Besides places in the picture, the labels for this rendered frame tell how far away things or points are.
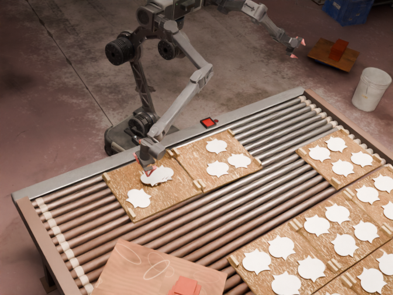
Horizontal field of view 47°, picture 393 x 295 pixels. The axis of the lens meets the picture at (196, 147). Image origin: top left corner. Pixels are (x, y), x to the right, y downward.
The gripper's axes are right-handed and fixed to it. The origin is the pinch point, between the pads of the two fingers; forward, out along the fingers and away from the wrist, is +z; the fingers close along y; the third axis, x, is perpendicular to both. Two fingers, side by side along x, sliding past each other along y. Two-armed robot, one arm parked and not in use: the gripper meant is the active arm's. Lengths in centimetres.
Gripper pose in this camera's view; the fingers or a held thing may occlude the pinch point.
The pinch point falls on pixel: (144, 169)
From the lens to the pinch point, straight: 232.4
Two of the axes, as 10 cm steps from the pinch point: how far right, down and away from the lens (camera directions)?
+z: -1.4, 7.1, 6.9
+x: -8.5, 2.7, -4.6
